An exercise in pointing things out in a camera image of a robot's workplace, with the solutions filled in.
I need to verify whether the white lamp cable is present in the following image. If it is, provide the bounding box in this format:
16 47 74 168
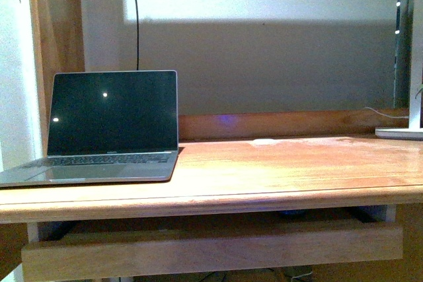
360 106 410 120

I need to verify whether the wooden desk back rail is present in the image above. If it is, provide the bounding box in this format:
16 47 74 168
178 108 408 142

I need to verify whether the white desk lamp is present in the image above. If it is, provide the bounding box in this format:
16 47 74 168
375 0 422 141

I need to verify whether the wooden desk drawer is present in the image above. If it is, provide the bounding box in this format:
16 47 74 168
22 213 403 281

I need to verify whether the grey open laptop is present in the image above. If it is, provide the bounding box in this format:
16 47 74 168
1 70 179 188

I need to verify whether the wooden door frame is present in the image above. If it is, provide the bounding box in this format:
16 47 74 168
30 0 85 155

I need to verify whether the black hanging cable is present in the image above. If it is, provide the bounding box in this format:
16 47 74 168
128 0 140 71

